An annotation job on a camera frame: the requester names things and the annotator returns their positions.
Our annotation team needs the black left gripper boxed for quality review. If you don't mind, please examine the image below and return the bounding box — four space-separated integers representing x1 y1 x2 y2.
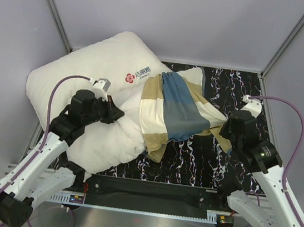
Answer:
82 92 125 129

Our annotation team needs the blue beige patchwork pillowcase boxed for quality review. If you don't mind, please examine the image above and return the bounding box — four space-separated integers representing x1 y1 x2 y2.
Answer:
139 67 232 163

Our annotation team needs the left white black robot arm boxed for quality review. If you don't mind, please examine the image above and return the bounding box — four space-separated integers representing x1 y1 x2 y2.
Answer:
0 89 124 227

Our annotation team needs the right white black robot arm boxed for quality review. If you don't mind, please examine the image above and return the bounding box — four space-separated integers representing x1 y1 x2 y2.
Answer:
216 110 304 227

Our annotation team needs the plain white pillow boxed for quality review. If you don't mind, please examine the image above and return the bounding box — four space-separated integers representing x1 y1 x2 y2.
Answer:
26 31 170 128

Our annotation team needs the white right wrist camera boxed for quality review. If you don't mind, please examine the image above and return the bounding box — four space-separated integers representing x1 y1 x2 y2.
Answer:
241 95 263 118

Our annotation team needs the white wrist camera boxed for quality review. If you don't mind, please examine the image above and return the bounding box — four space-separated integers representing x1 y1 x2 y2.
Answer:
89 78 111 101
241 95 263 118

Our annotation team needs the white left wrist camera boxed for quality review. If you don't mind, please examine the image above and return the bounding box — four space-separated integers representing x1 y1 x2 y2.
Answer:
89 78 111 101

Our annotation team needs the white slotted cable duct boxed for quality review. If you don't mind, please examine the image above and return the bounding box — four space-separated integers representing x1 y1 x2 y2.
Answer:
48 192 84 206

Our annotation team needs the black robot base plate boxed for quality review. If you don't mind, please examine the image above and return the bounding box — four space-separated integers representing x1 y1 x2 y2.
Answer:
59 175 233 226

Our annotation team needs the purple floor cable loop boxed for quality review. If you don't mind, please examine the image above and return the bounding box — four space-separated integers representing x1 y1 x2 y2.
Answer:
26 205 78 227

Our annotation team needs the aluminium frame post left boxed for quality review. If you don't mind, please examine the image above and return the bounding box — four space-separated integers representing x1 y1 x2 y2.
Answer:
46 0 73 54

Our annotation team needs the aluminium frame post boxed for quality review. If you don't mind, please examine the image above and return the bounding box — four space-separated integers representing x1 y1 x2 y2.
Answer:
261 13 304 77
46 0 73 54

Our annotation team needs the aluminium frame post right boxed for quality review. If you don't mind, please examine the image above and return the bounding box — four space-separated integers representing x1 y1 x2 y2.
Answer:
261 13 304 77

